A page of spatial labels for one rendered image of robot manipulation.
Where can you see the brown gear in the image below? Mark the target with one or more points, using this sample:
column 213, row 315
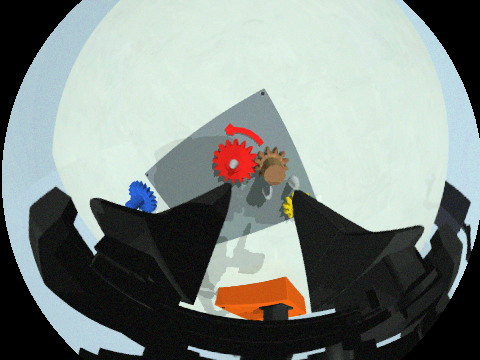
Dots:
column 272, row 166

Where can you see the blue gear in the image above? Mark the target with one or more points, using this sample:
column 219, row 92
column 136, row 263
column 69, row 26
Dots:
column 141, row 197

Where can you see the yellow gear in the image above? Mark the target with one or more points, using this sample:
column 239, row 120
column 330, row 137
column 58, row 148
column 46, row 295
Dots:
column 288, row 207

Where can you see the red gear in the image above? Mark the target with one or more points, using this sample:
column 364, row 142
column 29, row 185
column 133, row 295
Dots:
column 235, row 152

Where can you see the red curved arrow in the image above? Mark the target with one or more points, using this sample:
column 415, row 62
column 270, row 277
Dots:
column 230, row 130

